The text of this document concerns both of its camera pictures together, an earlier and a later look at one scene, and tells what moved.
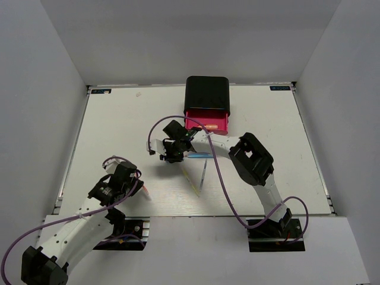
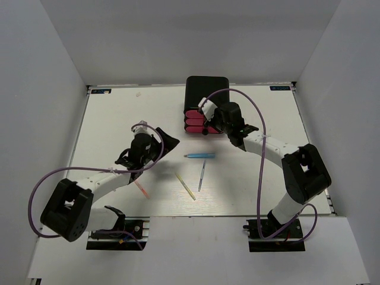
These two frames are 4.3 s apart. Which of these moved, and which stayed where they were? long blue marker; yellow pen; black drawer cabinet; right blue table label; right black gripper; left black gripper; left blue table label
Moved: right black gripper; left black gripper; yellow pen
Stayed: long blue marker; black drawer cabinet; right blue table label; left blue table label
